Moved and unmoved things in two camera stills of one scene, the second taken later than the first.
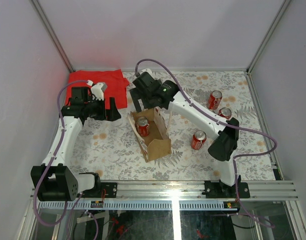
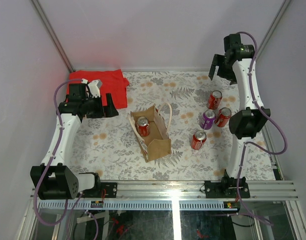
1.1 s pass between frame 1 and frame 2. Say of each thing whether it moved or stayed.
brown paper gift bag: stayed
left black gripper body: stayed
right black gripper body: moved
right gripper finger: moved
